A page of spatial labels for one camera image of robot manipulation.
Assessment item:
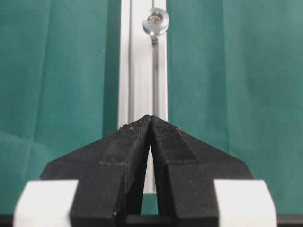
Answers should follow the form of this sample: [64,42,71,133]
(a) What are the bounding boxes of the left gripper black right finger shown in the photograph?
[150,116,252,227]

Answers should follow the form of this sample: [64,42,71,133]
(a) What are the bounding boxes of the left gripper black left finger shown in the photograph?
[40,115,151,227]

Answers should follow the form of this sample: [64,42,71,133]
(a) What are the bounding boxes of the aluminium extrusion rail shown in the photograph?
[117,0,169,196]

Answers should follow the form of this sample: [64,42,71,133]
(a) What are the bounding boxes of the left silver pulley shaft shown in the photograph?
[142,7,169,44]

